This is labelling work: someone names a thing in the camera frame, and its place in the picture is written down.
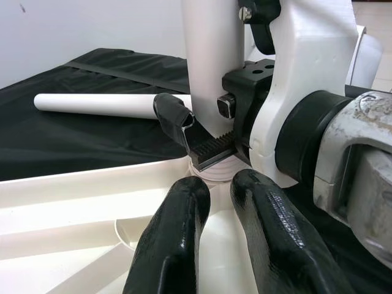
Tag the white plastic children table top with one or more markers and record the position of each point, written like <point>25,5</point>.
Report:
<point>61,208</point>

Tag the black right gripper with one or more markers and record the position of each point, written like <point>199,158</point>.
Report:
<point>248,82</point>

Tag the white plastic table leg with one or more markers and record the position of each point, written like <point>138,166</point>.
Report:
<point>92,105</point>
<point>211,61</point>

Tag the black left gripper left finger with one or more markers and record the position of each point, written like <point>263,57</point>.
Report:
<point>168,239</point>

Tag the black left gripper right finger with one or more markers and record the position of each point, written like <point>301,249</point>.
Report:
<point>281,245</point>

